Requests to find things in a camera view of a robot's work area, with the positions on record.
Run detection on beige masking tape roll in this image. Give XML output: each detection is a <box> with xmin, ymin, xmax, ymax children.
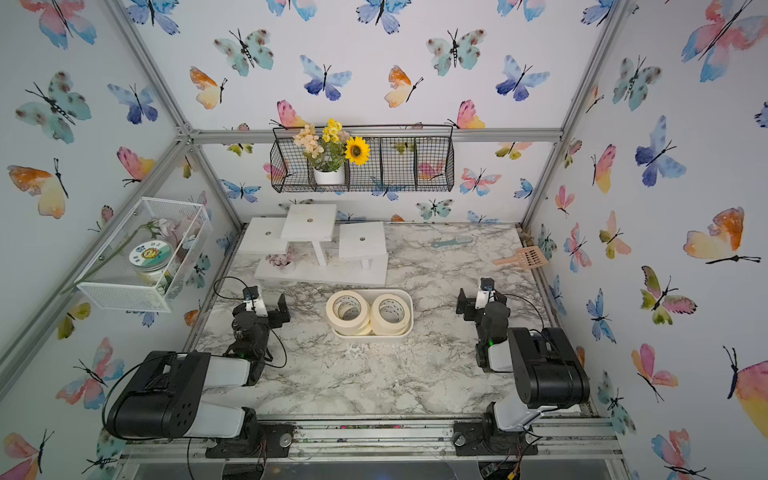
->
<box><xmin>369</xmin><ymin>294</ymin><xmax>412</xmax><ymax>336</ymax></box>
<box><xmin>326</xmin><ymin>290</ymin><xmax>372</xmax><ymax>336</ymax></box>

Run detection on small pink flower ornament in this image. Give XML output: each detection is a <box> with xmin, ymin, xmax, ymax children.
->
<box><xmin>265</xmin><ymin>251</ymin><xmax>297</xmax><ymax>273</ymax></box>

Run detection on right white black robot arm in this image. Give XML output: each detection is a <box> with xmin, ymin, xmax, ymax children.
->
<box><xmin>456</xmin><ymin>278</ymin><xmax>590</xmax><ymax>434</ymax></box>

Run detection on clear acrylic wall box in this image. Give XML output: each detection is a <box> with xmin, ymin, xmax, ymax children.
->
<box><xmin>72</xmin><ymin>197</ymin><xmax>212</xmax><ymax>313</ymax></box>

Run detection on black wire wall basket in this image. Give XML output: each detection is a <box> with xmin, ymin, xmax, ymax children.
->
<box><xmin>265</xmin><ymin>124</ymin><xmax>455</xmax><ymax>195</ymax></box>

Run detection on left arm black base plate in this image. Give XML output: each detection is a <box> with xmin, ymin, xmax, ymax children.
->
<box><xmin>205</xmin><ymin>422</ymin><xmax>296</xmax><ymax>460</ymax></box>

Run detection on white plastic storage tray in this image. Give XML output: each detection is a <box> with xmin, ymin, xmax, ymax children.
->
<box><xmin>326</xmin><ymin>289</ymin><xmax>415</xmax><ymax>342</ymax></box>

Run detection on potted artificial flowers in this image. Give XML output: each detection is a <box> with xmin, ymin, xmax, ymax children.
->
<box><xmin>293</xmin><ymin>119</ymin><xmax>371</xmax><ymax>186</ymax></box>

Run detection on white tiered display stand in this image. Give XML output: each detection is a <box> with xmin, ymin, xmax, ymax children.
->
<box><xmin>237</xmin><ymin>204</ymin><xmax>389</xmax><ymax>287</ymax></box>

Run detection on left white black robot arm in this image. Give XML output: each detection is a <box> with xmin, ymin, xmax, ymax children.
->
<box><xmin>103</xmin><ymin>286</ymin><xmax>291</xmax><ymax>441</ymax></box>

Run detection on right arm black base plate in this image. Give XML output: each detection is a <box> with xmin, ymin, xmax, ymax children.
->
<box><xmin>451</xmin><ymin>421</ymin><xmax>538</xmax><ymax>457</ymax></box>

